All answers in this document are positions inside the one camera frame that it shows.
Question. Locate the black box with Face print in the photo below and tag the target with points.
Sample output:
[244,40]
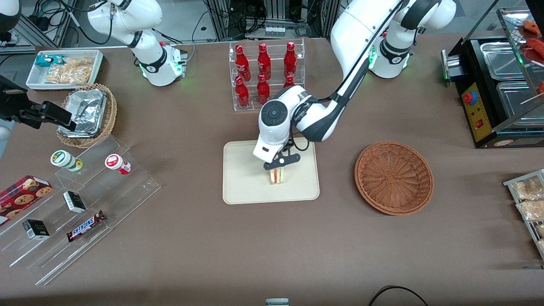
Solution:
[36,230]

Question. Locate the aluminium foil container stack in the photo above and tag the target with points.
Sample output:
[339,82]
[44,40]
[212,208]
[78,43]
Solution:
[85,112]

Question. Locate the red cola bottle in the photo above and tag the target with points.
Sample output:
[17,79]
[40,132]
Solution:
[264,63]
[242,93]
[290,59]
[263,90]
[289,81]
[242,63]

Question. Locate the black food warmer machine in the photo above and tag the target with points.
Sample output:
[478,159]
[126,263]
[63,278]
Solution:
[476,110]

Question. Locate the steel warmer pan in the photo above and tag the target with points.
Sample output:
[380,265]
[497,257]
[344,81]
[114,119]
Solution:
[516,100]
[501,61]

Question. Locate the red sausage on skewer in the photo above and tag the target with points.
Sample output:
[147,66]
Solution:
[536,46]

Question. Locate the clear bag of fried snacks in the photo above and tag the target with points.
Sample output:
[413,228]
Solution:
[72,72]

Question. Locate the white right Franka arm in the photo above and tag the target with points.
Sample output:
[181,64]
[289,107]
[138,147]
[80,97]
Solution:
[148,55]

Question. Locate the teal snack packet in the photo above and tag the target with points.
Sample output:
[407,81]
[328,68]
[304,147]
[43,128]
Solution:
[49,60]

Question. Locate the red tartan cookie box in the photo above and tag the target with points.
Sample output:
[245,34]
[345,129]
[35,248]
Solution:
[23,193]

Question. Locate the clear acrylic bottle rack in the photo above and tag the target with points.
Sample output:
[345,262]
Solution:
[274,46]

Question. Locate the beige rectangular plastic tray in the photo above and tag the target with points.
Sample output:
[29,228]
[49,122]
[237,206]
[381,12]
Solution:
[246,178]

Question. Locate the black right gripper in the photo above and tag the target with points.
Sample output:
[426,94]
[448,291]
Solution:
[14,104]

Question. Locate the light wicker basket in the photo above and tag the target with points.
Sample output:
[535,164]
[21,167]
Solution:
[109,114]

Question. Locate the white power strip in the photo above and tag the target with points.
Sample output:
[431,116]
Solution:
[274,30]

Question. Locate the black box with white label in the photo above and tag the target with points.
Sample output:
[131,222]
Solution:
[75,202]

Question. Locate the Snickers chocolate bar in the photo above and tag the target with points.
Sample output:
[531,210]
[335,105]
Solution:
[86,226]

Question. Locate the white plastic bin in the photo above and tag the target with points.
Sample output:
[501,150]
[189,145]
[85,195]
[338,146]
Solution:
[32,76]

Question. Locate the red emergency stop button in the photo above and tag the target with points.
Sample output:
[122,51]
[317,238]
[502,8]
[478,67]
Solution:
[469,98]

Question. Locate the clear acrylic stepped display shelf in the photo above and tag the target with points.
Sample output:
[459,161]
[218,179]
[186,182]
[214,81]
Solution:
[127,191]

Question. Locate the small grey white device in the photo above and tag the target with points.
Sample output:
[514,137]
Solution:
[277,302]

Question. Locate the triangle sandwich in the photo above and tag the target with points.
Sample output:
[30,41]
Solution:
[277,176]

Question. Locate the red lidded snack cup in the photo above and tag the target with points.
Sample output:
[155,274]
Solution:
[117,164]

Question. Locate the brown round wicker basket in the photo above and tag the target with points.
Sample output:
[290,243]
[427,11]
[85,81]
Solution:
[393,178]

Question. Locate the clear bag of crackers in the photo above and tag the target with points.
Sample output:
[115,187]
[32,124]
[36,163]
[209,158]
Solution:
[531,210]
[529,188]

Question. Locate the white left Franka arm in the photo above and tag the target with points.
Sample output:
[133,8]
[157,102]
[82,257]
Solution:
[352,34]

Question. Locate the green lidded sunflower cup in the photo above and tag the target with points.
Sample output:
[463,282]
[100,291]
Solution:
[63,160]

